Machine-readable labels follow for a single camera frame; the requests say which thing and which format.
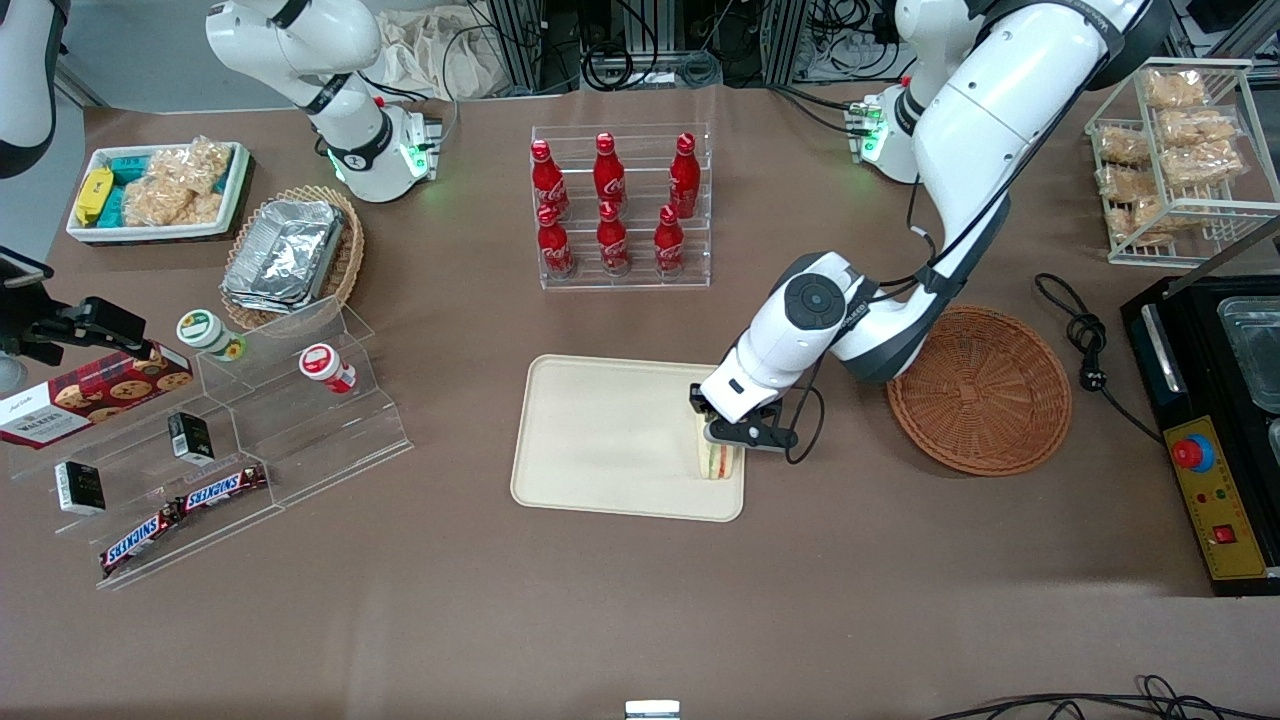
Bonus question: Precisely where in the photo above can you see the triangular sandwich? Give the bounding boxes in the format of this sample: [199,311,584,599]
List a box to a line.
[696,411,740,482]

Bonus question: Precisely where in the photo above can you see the beige rectangular serving tray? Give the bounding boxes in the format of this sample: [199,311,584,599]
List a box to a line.
[510,354,749,524]

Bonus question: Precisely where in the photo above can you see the round brown wicker basket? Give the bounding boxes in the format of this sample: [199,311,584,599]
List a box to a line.
[886,305,1074,478]

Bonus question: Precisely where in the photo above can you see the light oval wicker basket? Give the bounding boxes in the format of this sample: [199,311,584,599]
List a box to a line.
[221,184,367,332]

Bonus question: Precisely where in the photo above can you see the red tartan cookie box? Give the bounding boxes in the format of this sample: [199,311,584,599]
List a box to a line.
[0,344,195,450]

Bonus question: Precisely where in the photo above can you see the clear acrylic bottle rack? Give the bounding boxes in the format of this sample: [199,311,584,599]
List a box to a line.
[530,123,713,292]

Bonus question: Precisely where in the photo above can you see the small black box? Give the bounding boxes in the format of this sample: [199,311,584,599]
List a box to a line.
[54,461,107,516]
[166,411,215,464]

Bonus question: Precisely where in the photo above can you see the red cola bottle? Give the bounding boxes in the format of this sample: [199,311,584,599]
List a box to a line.
[530,139,570,220]
[593,132,629,217]
[536,204,576,279]
[596,200,633,277]
[653,204,687,275]
[668,132,702,220]

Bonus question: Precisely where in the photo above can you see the yellow snack packet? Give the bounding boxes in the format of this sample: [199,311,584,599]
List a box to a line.
[74,167,114,224]

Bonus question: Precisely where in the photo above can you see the white rectangular plastic bin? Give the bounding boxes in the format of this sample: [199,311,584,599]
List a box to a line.
[66,141,253,244]

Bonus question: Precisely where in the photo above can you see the green lid yogurt cup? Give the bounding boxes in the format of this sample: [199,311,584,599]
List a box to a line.
[177,309,247,362]

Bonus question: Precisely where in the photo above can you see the Snickers chocolate bar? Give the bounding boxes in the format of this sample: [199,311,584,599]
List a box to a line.
[99,504,187,577]
[175,464,270,514]

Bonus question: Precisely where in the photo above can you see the teal snack packets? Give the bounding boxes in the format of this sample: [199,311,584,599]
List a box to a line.
[103,149,153,228]

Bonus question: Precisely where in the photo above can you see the bagged rice crackers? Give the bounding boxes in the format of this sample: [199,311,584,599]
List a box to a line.
[122,137,234,228]

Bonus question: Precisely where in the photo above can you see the clear acrylic stepped shelf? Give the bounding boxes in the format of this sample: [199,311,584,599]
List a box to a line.
[10,294,415,592]

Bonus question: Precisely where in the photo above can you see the stacked aluminium foil trays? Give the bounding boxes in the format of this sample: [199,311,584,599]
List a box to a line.
[221,199,347,314]

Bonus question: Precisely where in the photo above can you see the red lid yogurt cup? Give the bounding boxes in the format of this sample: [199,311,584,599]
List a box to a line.
[299,343,357,394]

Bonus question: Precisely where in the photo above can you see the bagged fried snack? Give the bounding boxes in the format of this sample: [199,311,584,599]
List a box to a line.
[1108,194,1179,247]
[1144,69,1212,110]
[1158,107,1241,147]
[1097,127,1152,167]
[1158,140,1247,188]
[1096,164,1163,204]

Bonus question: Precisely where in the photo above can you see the black machine with yellow panel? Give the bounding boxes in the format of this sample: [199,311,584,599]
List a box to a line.
[1119,274,1280,599]

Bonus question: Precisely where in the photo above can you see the clear glass dish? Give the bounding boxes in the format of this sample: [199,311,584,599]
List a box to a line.
[1217,296,1280,415]

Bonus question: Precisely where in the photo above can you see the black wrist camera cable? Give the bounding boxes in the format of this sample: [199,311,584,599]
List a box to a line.
[784,50,1119,467]

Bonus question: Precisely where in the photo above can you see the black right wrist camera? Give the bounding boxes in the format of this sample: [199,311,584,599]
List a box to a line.
[58,296,153,354]

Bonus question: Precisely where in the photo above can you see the coiled black background cables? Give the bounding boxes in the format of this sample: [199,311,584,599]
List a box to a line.
[578,0,725,93]

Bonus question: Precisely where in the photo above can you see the black power cable with plug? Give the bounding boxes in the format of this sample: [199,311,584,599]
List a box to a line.
[1033,271,1167,444]

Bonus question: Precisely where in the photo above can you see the aluminium frame post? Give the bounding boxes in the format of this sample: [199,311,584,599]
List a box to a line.
[490,0,583,97]

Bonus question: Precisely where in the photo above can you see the black floor cables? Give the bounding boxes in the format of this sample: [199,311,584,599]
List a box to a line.
[928,674,1280,720]

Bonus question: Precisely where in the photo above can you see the white wire rack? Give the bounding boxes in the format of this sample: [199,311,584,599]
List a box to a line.
[1084,57,1280,268]

